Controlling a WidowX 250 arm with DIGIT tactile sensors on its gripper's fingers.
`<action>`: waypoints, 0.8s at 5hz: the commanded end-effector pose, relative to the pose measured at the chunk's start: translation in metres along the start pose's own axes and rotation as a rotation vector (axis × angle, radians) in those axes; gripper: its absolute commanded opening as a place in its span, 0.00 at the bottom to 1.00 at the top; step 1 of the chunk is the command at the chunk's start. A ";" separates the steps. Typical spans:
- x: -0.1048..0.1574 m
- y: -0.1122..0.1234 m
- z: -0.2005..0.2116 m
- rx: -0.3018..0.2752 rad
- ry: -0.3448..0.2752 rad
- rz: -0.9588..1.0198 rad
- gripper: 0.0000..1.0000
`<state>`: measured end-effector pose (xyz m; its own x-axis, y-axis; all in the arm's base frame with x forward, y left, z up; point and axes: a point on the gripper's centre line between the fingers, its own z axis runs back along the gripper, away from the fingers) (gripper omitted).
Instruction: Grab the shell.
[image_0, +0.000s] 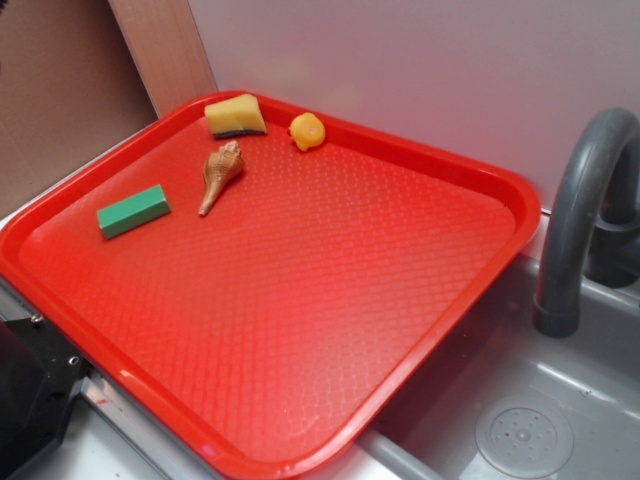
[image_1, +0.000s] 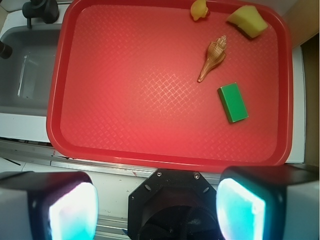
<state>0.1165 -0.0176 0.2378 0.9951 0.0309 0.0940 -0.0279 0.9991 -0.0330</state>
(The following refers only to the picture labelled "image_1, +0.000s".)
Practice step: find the yellow sponge with dark base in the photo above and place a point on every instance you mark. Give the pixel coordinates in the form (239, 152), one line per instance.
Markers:
(248, 19)

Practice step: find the yellow rubber duck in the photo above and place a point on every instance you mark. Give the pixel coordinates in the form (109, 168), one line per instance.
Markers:
(199, 9)

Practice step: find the black octagonal mount plate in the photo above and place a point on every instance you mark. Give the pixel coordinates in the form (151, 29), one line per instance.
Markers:
(173, 205)

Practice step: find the green rectangular block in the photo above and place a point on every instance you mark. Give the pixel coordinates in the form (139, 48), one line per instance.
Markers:
(233, 103)

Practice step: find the red plastic tray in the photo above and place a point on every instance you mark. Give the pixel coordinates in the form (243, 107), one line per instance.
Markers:
(124, 87)

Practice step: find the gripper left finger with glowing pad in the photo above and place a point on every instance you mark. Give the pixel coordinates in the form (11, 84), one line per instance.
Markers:
(47, 206)

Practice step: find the black toy faucet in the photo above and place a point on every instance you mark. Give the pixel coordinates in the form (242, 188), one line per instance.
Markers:
(47, 10)

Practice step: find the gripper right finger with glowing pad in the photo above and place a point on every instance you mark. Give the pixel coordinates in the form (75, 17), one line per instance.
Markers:
(269, 202)

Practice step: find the black faucet handle knob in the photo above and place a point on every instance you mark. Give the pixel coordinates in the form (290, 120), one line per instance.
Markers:
(5, 50)

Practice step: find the brown spiral seashell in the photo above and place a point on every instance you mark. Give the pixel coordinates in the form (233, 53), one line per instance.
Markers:
(215, 55)

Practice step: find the grey toy sink basin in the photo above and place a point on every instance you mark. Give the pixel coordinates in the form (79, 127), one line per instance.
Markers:
(26, 76)

